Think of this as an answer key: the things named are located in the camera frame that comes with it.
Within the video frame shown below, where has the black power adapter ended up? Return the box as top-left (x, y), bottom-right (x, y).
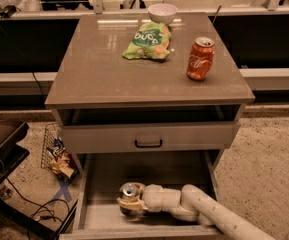
top-left (0, 5), bottom-right (17, 18)

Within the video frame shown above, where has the black floor cable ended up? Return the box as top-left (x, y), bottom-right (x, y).
top-left (0, 157), bottom-right (72, 240)

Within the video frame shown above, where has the grey drawer cabinet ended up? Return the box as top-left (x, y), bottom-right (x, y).
top-left (44, 12), bottom-right (256, 240)

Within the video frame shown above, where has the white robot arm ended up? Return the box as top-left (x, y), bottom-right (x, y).
top-left (117, 182), bottom-right (276, 240)

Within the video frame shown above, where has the wire basket with snack bags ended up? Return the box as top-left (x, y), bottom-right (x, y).
top-left (41, 123), bottom-right (78, 180)

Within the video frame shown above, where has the silver redbull can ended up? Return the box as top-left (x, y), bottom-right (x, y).
top-left (119, 183), bottom-right (141, 215)

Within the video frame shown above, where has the white bowl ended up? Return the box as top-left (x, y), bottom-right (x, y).
top-left (148, 3), bottom-right (177, 25)

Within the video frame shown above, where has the green chip bag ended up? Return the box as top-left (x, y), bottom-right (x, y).
top-left (122, 22), bottom-right (171, 60)

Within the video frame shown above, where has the orange soda can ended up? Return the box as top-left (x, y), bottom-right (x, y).
top-left (186, 37), bottom-right (215, 81)

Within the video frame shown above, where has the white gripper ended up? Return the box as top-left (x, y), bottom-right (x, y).
top-left (117, 182), bottom-right (164, 213)

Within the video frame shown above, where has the upper drawer with black handle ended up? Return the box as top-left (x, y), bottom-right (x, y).
top-left (59, 122), bottom-right (240, 154)

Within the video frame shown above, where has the open lower drawer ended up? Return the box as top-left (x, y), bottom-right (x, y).
top-left (59, 151), bottom-right (231, 240)

